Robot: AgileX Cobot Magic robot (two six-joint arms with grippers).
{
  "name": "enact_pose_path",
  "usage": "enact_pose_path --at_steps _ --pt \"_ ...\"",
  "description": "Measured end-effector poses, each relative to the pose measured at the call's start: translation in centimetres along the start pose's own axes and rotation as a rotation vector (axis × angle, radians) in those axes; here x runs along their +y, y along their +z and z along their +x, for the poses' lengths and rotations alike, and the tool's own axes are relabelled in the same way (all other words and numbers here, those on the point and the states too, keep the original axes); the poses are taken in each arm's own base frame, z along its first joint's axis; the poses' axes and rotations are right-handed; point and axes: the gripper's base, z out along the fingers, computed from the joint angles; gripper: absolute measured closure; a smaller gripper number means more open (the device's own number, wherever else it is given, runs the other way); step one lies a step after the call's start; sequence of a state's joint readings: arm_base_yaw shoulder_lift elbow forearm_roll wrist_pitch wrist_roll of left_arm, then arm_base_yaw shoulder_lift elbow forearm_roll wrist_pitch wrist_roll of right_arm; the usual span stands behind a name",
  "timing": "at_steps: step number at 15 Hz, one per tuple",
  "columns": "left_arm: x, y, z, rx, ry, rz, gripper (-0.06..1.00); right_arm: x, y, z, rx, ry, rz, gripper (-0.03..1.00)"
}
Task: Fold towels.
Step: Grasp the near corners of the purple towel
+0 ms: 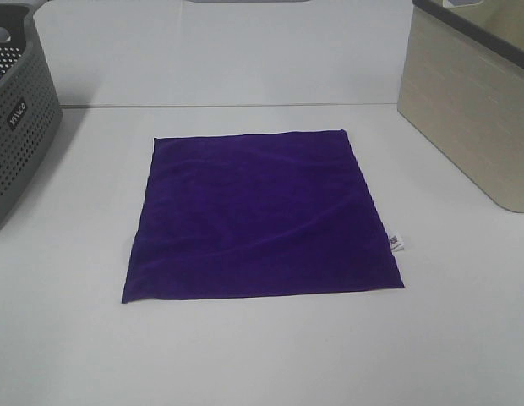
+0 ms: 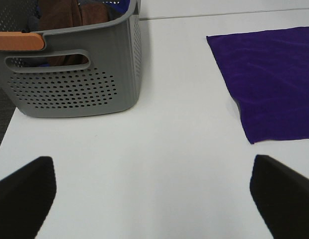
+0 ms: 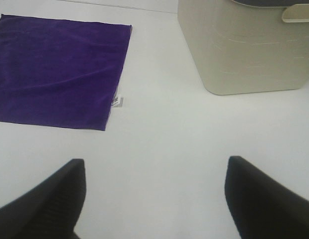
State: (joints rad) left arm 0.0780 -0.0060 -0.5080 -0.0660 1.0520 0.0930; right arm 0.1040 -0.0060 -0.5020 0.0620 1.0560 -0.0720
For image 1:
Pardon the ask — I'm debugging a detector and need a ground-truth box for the purple towel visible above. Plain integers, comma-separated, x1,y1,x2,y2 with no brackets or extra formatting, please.
122,129,404,304

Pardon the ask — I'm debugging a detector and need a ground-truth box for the beige storage bin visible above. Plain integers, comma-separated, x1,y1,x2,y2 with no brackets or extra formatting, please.
397,1,524,213

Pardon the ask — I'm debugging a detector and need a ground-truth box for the grey perforated plastic basket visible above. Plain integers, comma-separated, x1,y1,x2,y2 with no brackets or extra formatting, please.
0,3,63,227

